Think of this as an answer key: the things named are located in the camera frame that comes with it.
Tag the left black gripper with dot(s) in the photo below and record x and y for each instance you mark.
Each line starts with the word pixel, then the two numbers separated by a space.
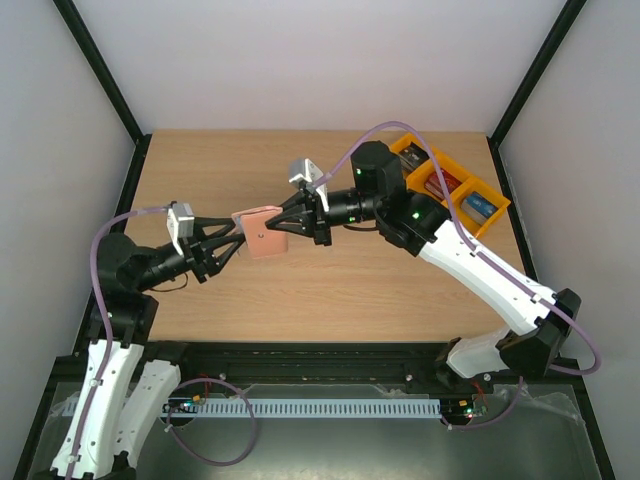
pixel 200 259

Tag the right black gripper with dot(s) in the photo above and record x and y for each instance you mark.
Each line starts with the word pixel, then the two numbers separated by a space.
pixel 317 216

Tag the pink leather card holder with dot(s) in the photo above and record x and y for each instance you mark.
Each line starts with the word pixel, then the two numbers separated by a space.
pixel 261 242

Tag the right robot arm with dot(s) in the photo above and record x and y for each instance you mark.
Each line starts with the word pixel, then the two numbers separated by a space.
pixel 534 315

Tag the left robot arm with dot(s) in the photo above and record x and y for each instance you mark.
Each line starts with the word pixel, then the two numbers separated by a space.
pixel 122 392

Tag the black card stack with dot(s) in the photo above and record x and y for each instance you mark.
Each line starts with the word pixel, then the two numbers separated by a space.
pixel 412 157

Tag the yellow bin with black cards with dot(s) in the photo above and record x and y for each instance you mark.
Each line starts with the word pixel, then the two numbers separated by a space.
pixel 403 142

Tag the yellow bin with red cards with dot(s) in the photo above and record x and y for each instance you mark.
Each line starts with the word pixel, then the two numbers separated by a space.
pixel 424 179

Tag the blue card stack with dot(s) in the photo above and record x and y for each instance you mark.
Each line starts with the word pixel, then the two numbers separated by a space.
pixel 478 208

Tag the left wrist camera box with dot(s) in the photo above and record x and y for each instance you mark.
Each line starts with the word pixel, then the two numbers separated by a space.
pixel 180 224

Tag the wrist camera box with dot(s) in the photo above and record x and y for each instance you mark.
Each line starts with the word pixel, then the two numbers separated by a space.
pixel 180 224
pixel 303 173

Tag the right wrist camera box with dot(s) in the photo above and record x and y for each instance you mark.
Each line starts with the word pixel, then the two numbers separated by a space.
pixel 303 173

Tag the white slotted cable duct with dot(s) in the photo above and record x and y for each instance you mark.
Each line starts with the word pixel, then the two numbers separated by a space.
pixel 386 408

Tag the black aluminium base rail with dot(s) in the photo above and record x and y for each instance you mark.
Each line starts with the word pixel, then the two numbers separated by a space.
pixel 414 367

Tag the left black frame post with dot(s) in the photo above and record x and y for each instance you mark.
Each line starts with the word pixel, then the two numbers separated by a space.
pixel 93 56

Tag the black frame post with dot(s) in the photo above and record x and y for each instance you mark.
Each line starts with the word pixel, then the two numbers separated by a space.
pixel 93 56
pixel 560 28

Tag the right black frame post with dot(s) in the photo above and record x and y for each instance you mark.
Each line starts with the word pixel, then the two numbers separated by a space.
pixel 560 28

